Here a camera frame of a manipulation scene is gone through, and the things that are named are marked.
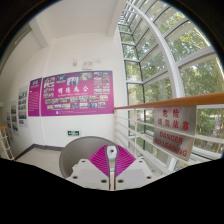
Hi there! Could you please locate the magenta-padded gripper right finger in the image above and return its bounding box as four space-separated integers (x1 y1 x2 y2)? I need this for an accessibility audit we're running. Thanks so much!
113 144 158 191

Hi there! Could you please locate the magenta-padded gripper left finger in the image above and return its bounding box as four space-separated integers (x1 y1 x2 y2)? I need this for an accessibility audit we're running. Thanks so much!
66 144 113 191

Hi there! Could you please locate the grey round-backed chair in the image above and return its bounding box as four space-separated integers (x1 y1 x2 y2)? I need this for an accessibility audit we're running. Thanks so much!
58 135 134 179

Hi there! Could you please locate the white warning sign red lettering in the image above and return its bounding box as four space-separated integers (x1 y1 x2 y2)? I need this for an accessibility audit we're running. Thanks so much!
153 105 198 162

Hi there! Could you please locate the large magenta photo poster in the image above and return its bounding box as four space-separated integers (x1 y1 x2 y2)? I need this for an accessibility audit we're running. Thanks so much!
40 70 115 117

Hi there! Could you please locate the white railing with orange handrail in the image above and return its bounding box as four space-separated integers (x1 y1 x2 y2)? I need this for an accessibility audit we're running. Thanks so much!
113 92 224 174

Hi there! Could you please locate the narrow magenta text poster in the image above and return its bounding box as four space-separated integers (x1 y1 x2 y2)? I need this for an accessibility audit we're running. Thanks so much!
27 77 43 118

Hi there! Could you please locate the white photo poster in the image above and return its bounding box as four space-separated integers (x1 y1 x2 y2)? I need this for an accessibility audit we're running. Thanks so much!
9 101 19 134
17 86 29 128

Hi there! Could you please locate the white stair railing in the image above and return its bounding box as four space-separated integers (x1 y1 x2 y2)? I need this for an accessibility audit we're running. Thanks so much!
0 125 15 161

